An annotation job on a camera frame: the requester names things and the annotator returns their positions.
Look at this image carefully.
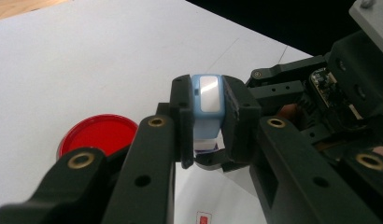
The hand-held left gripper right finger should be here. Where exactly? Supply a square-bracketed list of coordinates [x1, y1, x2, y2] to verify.
[221, 74, 262, 165]

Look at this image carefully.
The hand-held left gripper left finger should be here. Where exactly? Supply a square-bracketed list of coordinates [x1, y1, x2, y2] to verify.
[156, 74, 196, 170]

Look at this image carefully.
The white paper sheet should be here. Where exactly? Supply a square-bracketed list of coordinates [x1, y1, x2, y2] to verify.
[175, 133, 269, 224]

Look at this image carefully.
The red tape roll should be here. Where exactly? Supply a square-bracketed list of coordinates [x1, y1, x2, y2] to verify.
[56, 113, 140, 161]

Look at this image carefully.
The wooden table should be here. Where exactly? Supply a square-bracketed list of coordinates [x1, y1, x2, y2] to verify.
[0, 0, 70, 21]

